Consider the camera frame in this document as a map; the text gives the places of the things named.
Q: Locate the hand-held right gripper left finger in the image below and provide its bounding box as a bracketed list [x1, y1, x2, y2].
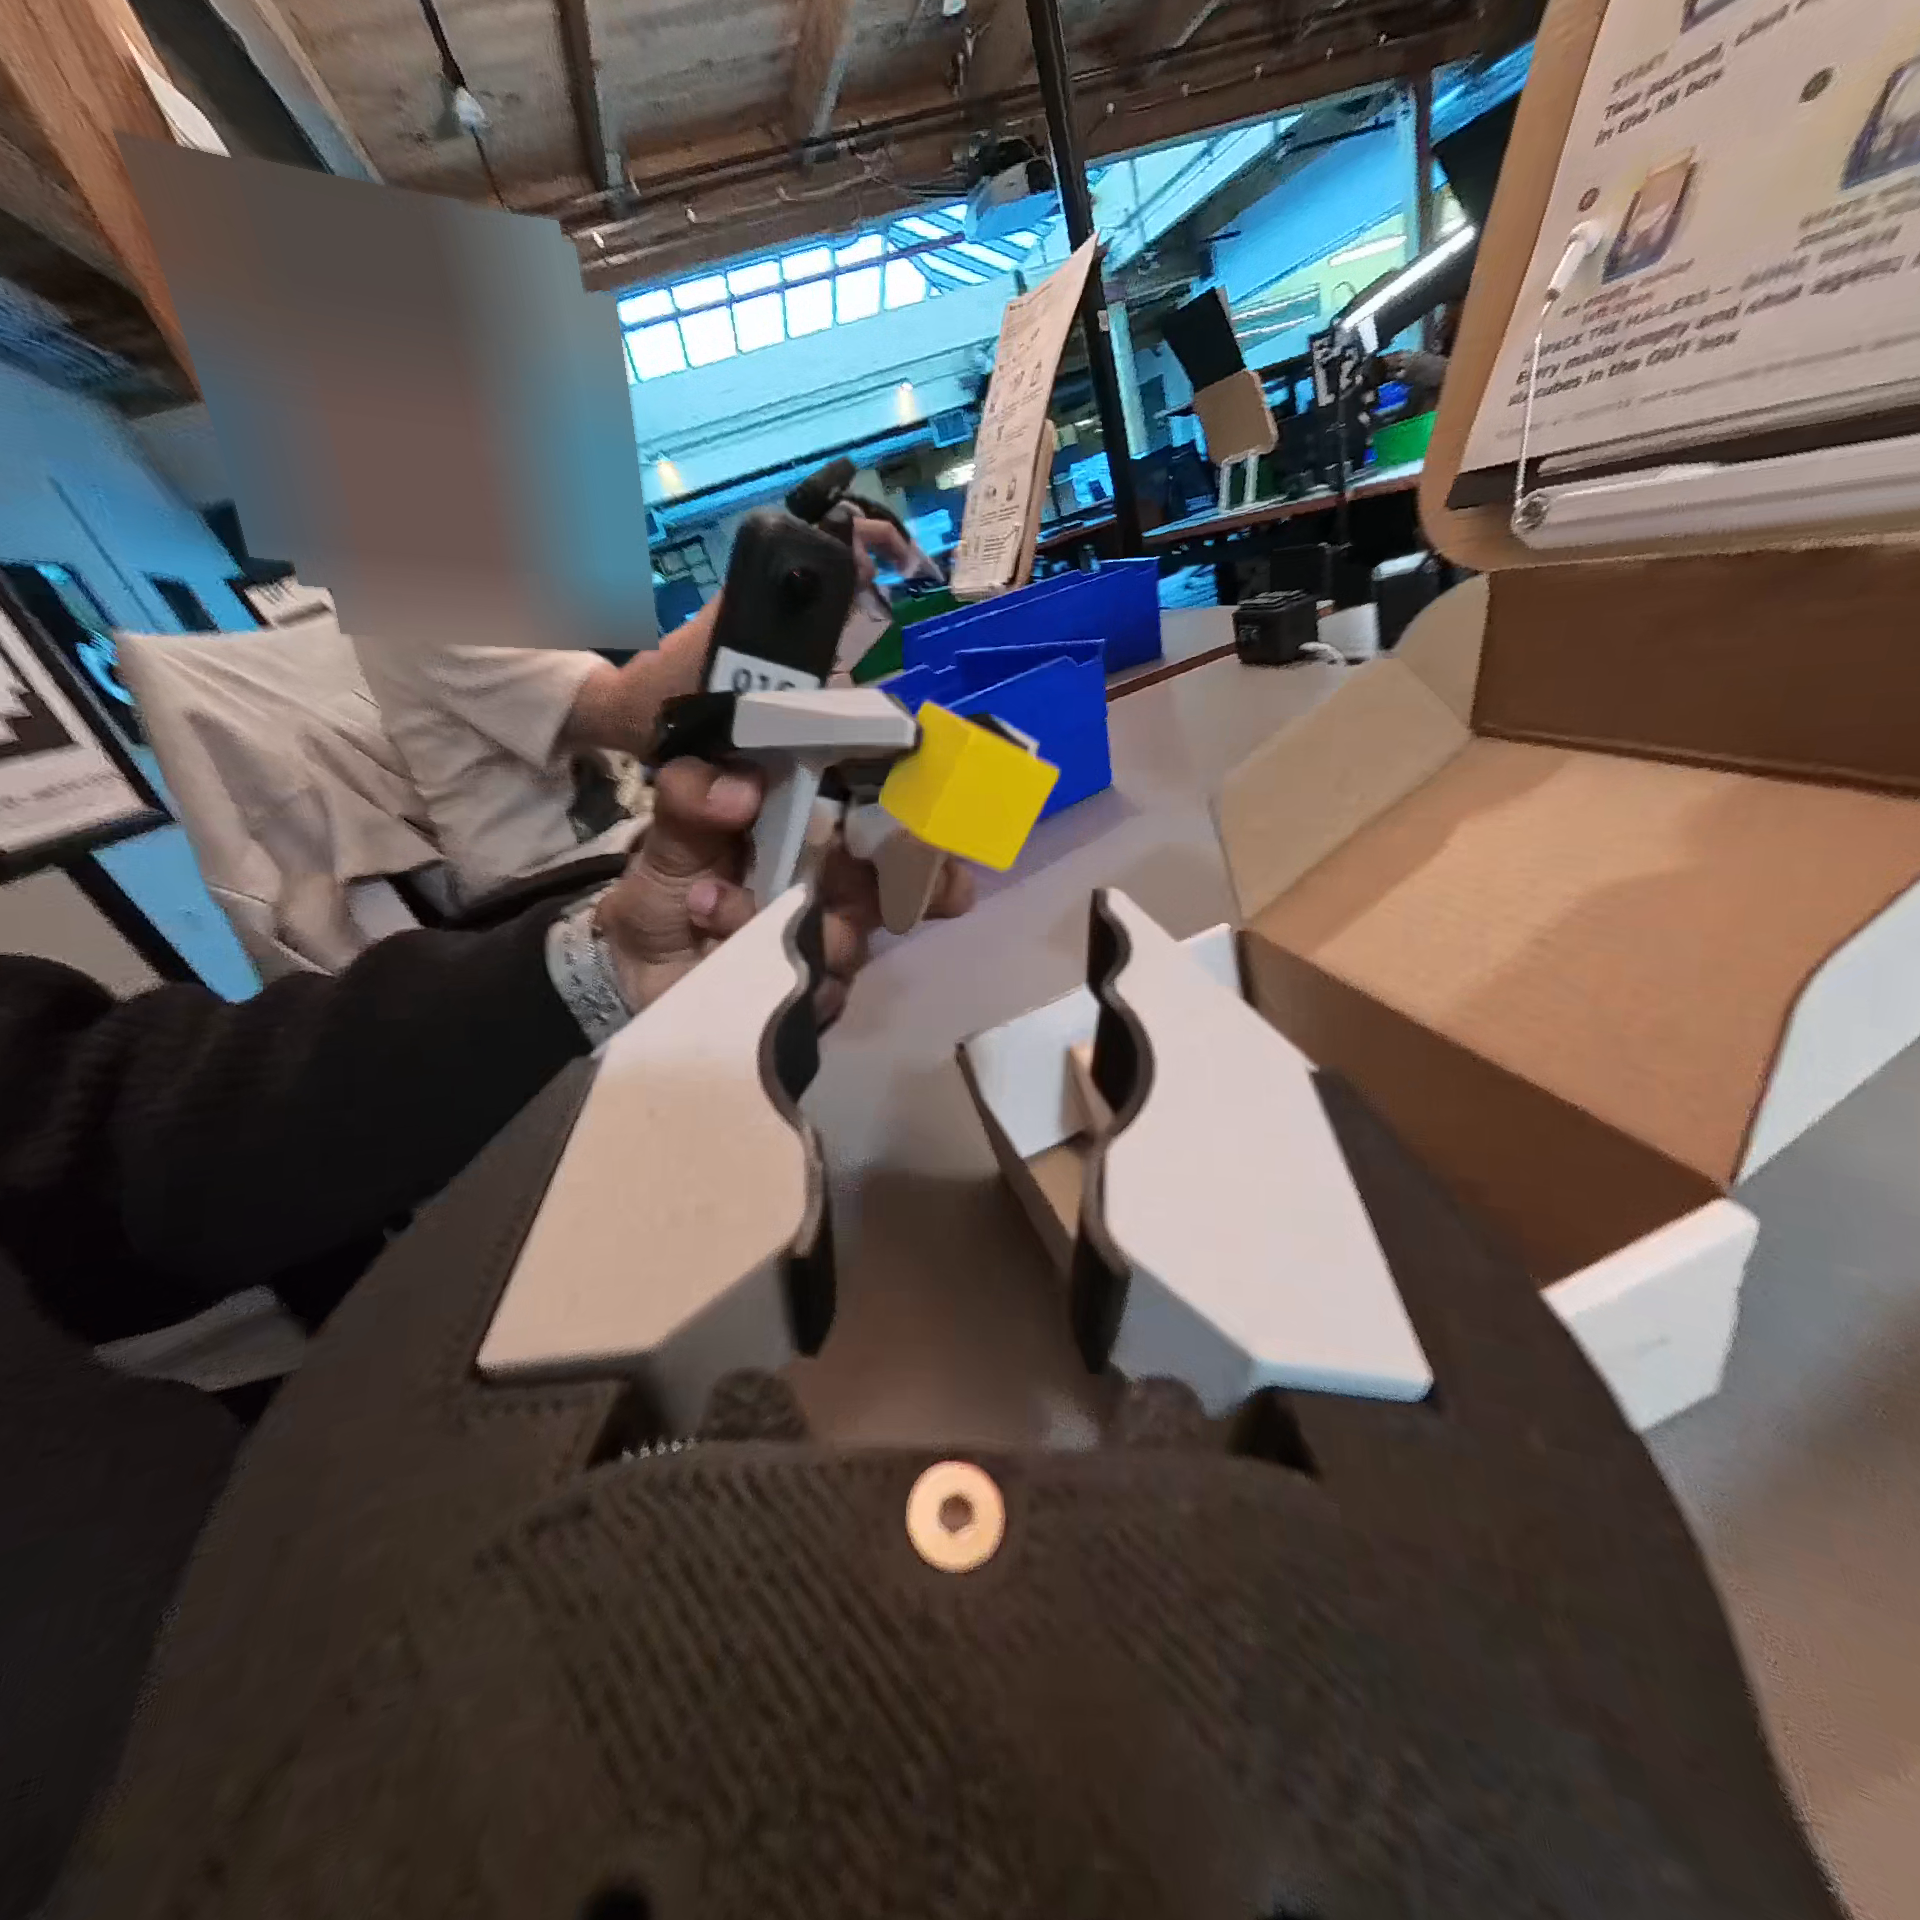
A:
[477, 882, 838, 1433]

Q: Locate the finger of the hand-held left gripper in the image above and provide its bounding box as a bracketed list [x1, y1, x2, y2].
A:
[843, 709, 1047, 935]
[730, 682, 923, 905]

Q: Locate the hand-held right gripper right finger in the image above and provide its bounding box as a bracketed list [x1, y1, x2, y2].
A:
[1067, 884, 1434, 1418]

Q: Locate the yellow cube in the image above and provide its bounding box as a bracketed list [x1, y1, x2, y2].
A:
[878, 701, 1061, 868]

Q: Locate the cardboard mailer box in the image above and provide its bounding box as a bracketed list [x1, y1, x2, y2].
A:
[959, 569, 1920, 1433]

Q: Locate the person's left forearm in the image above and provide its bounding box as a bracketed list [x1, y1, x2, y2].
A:
[0, 895, 595, 1352]

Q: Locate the person's left hand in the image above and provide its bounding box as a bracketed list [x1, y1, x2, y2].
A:
[597, 756, 976, 1050]

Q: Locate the blue plastic bin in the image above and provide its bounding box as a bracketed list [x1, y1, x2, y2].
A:
[878, 641, 1115, 818]
[901, 558, 1164, 676]

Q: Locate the silver wristwatch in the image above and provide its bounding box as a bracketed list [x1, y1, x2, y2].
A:
[546, 901, 634, 1045]

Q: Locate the tall cardboard instruction board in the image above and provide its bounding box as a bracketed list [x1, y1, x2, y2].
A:
[951, 230, 1103, 600]

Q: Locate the small cardboard board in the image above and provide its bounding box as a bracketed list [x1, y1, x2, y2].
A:
[1191, 367, 1279, 512]

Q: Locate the black steel column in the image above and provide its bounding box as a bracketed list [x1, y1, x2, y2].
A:
[1023, 0, 1144, 460]

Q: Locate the person's black sweater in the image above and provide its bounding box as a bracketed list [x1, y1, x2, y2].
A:
[0, 1246, 248, 1920]

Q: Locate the thin white tether cable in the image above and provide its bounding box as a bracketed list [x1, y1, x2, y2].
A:
[1511, 222, 1605, 518]

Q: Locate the framed wall poster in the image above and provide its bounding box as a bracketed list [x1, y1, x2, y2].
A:
[0, 562, 173, 879]

